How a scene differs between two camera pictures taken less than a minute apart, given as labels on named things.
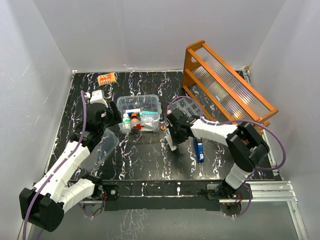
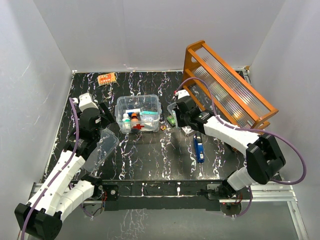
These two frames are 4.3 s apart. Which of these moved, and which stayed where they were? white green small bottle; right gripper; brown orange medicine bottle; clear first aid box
Moved: right gripper
Stayed: white green small bottle; brown orange medicine bottle; clear first aid box
